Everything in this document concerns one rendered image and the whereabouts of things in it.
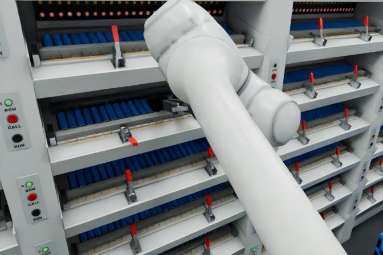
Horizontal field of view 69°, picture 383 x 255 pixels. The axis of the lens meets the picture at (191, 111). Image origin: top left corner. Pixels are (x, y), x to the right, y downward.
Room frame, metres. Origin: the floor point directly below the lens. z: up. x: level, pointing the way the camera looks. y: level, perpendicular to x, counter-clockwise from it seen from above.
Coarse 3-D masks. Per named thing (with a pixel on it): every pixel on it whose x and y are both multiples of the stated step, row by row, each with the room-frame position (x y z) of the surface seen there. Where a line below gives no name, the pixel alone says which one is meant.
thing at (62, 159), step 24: (72, 96) 0.72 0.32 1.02; (48, 120) 0.66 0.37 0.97; (192, 120) 0.75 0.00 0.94; (48, 144) 0.59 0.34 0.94; (72, 144) 0.60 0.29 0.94; (96, 144) 0.61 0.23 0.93; (120, 144) 0.62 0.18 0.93; (144, 144) 0.65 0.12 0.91; (168, 144) 0.69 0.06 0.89; (72, 168) 0.57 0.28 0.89
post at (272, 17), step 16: (272, 0) 0.84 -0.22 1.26; (288, 0) 0.87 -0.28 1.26; (240, 16) 0.94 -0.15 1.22; (256, 16) 0.87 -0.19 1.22; (272, 16) 0.84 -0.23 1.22; (288, 16) 0.87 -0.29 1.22; (272, 32) 0.84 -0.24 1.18; (288, 32) 0.88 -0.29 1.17; (272, 48) 0.85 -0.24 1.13; (240, 224) 0.87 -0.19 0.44; (256, 240) 0.86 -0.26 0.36
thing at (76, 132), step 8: (160, 112) 0.73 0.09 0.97; (168, 112) 0.73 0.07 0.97; (184, 112) 0.75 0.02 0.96; (120, 120) 0.67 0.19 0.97; (128, 120) 0.68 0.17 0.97; (136, 120) 0.68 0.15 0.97; (144, 120) 0.69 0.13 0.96; (152, 120) 0.71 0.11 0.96; (160, 120) 0.72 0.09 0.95; (176, 120) 0.73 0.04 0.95; (80, 128) 0.62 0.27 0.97; (88, 128) 0.63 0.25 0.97; (96, 128) 0.63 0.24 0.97; (104, 128) 0.64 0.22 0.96; (112, 128) 0.65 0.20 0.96; (56, 136) 0.59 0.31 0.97; (64, 136) 0.59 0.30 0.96; (72, 136) 0.60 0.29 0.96; (80, 136) 0.61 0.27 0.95; (104, 136) 0.63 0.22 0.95
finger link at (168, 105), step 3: (165, 102) 0.66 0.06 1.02; (168, 102) 0.64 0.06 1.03; (171, 102) 0.63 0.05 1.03; (174, 102) 0.63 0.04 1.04; (165, 105) 0.66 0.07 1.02; (168, 105) 0.64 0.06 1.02; (171, 105) 0.62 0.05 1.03; (174, 105) 0.60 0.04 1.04; (165, 108) 0.66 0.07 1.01; (168, 108) 0.64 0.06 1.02; (171, 108) 0.62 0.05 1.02; (168, 111) 0.64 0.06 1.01; (171, 111) 0.62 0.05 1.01; (174, 114) 0.59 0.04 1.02
